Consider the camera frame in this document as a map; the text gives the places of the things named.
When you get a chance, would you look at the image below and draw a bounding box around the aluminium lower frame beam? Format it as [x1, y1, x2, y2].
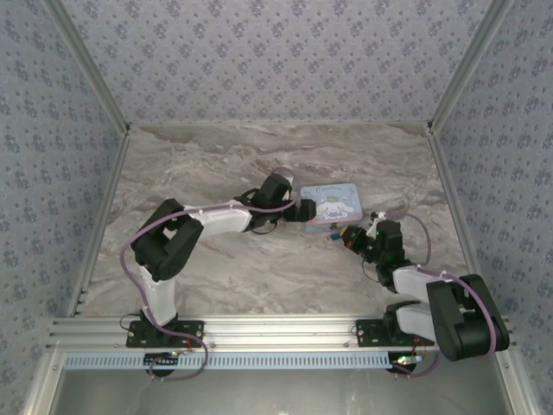
[20, 348, 67, 415]
[495, 348, 540, 415]

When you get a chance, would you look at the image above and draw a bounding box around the grey metal sheet panel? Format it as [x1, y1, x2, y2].
[55, 367, 515, 415]

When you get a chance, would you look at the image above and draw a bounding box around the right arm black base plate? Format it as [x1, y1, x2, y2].
[354, 318, 435, 348]

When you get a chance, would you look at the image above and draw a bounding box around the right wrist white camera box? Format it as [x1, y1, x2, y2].
[368, 210, 389, 237]

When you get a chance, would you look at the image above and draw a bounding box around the thin aluminium rail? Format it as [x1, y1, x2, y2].
[128, 121, 431, 130]

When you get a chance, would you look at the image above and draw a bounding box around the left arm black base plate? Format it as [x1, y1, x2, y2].
[125, 319, 205, 348]

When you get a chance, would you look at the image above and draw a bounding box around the light blue cartoon tin box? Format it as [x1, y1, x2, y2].
[298, 182, 364, 235]

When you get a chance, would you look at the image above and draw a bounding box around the slotted white cable duct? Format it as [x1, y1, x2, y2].
[63, 352, 392, 371]

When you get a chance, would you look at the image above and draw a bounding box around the right arm red wire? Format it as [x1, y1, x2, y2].
[410, 335, 429, 360]

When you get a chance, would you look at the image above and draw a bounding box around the aluminium corner post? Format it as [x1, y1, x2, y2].
[426, 0, 516, 133]
[42, 0, 132, 133]

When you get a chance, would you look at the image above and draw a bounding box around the wide aluminium frame rail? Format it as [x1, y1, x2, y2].
[46, 314, 518, 351]

